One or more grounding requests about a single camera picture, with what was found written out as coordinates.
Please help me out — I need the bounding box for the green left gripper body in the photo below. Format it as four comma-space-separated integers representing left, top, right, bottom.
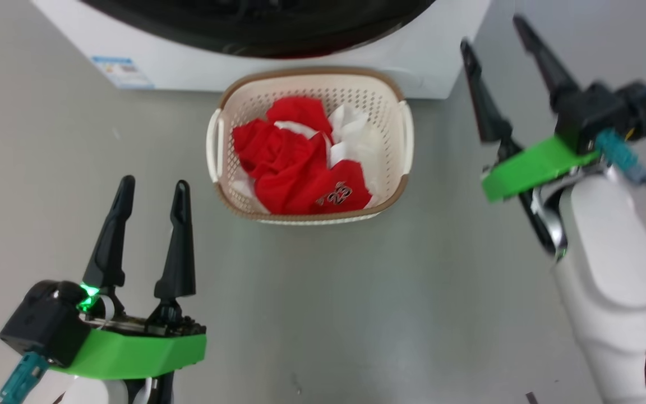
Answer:
48, 303, 208, 380

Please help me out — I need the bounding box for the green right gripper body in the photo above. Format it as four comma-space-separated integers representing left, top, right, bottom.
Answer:
481, 134, 602, 203

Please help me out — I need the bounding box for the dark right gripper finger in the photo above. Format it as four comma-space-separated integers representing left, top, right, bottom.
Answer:
512, 15, 580, 113
460, 39, 524, 169

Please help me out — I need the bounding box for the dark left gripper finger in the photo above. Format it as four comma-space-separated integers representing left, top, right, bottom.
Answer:
81, 175, 136, 292
153, 180, 197, 306

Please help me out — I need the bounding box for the red and white jersey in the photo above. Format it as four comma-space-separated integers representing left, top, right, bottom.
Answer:
232, 96, 383, 216

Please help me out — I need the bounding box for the black round washing machine door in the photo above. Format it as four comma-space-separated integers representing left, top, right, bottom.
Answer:
79, 0, 439, 60

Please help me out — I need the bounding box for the white washing machine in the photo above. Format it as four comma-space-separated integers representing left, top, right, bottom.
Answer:
30, 0, 492, 100

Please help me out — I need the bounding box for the cream perforated laundry basket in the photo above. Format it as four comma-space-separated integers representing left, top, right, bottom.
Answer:
206, 67, 415, 227

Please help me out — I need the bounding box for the blue energy label sticker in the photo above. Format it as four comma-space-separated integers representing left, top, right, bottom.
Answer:
91, 55, 156, 91

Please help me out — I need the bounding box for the teal right camera connector cable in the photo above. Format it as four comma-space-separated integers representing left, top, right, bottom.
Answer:
594, 128, 646, 198

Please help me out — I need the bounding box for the teal camera connector cable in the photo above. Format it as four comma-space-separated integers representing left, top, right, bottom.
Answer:
594, 128, 646, 198
0, 351, 50, 404

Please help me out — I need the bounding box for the teal left camera connector cable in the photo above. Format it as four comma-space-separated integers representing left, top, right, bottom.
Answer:
0, 351, 50, 404

